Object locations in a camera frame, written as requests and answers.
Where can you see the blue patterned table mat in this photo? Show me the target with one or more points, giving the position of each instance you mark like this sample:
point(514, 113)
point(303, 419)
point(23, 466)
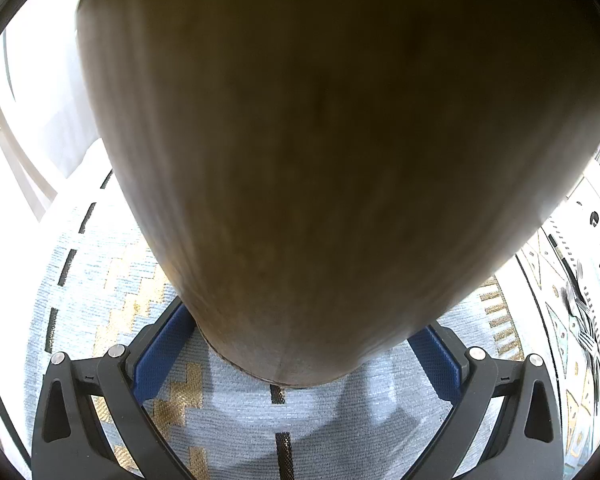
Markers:
point(240, 410)

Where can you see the bamboo utensil holder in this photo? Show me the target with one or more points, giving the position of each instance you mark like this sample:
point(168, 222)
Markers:
point(330, 135)

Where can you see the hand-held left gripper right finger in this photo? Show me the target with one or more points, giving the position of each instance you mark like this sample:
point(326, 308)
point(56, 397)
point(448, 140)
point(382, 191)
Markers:
point(435, 360)

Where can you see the metal forks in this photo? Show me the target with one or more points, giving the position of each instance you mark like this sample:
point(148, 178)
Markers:
point(585, 325)

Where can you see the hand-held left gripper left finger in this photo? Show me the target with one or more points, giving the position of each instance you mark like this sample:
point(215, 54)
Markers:
point(155, 355)

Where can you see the white chair with teardrop holes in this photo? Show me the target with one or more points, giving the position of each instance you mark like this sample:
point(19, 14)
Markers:
point(25, 125)

